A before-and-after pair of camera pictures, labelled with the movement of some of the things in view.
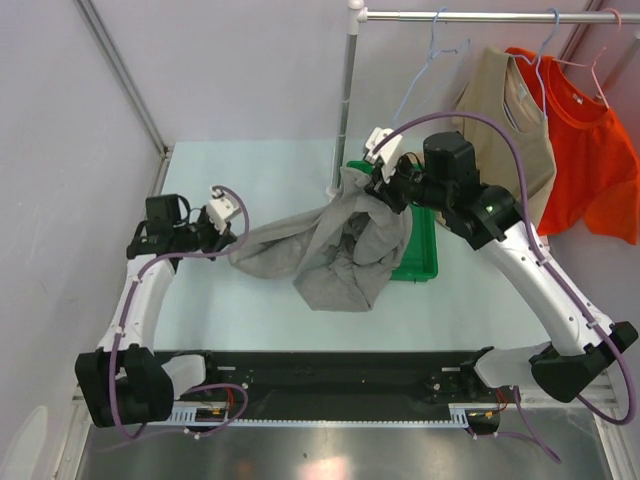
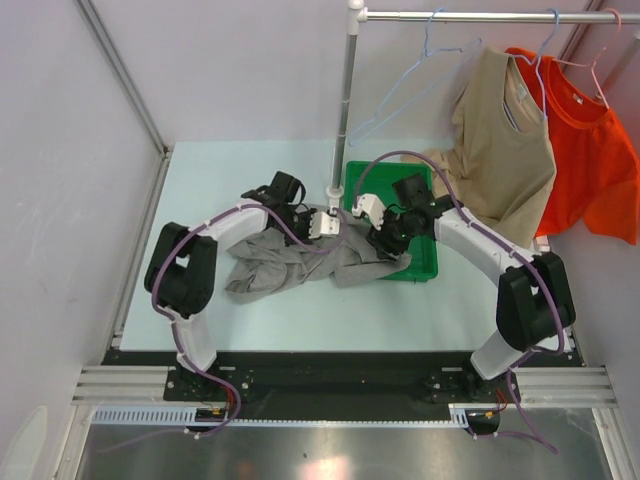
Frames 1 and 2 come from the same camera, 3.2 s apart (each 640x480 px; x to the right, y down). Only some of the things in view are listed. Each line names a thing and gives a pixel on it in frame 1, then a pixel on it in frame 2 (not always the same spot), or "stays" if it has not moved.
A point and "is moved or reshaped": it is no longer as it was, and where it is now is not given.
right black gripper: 387,191 → 383,243
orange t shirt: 595,167 stays
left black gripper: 220,241 → 304,236
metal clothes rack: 356,13 stays
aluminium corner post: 128,82 stays
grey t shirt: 343,255 is moved or reshaped
